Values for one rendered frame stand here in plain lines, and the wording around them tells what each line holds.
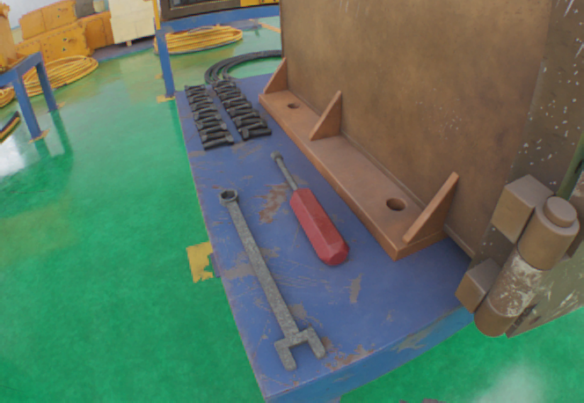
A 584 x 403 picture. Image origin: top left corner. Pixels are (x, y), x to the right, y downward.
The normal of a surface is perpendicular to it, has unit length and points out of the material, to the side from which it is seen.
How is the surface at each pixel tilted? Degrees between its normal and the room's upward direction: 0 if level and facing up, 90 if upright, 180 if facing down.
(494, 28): 90
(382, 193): 0
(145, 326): 0
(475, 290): 90
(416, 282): 0
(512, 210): 90
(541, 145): 90
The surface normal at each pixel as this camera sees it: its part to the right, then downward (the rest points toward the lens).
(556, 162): -0.93, 0.25
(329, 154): -0.04, -0.80
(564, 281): 0.09, 0.59
